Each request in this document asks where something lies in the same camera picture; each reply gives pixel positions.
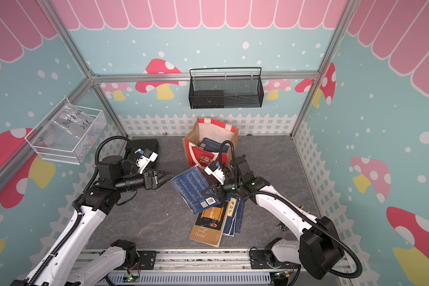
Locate blue striped thin book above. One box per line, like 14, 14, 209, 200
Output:
198, 138, 230, 153

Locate blue back-cover book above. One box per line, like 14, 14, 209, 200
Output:
170, 166, 220, 215

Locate black box in basket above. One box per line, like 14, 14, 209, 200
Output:
189, 90, 225, 109

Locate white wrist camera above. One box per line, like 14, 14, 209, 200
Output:
134, 148, 158, 174
204, 162, 226, 185

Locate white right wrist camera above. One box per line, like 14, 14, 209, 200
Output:
204, 162, 226, 185

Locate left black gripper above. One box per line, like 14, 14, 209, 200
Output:
115, 167, 175, 193

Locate red canvas tote bag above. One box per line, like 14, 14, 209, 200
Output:
182, 118, 239, 169

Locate black wire mesh basket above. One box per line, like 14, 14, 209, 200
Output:
188, 67, 265, 109

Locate black plastic tool case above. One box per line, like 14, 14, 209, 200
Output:
123, 138, 159, 159

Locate brown lamp cover book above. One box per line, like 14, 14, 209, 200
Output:
189, 201, 228, 247

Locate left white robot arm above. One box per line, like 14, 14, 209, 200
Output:
12, 136, 174, 286

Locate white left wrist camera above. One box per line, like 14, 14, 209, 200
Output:
134, 148, 158, 174

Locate blue yellow-label book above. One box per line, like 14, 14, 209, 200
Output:
223, 195, 245, 237

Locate clear plastic wall bin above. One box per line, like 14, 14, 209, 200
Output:
25, 98, 107, 165

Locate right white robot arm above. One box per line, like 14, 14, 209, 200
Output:
203, 140, 363, 280

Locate yellow green pliers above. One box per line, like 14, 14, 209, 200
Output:
278, 222, 288, 231

